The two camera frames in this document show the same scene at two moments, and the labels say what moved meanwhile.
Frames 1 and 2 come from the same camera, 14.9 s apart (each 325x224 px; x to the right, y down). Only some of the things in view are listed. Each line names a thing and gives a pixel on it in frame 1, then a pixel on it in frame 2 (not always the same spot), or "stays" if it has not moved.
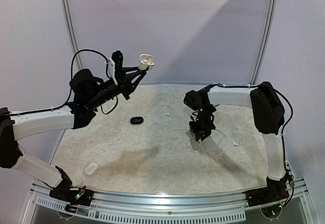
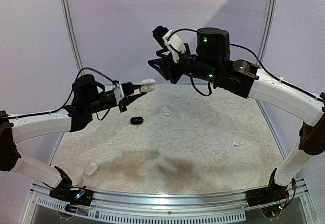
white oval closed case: (91, 168) stays
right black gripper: (201, 123) → (173, 68)
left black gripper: (125, 81) → (127, 88)
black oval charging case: (137, 120) stays
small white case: (146, 60) → (148, 85)
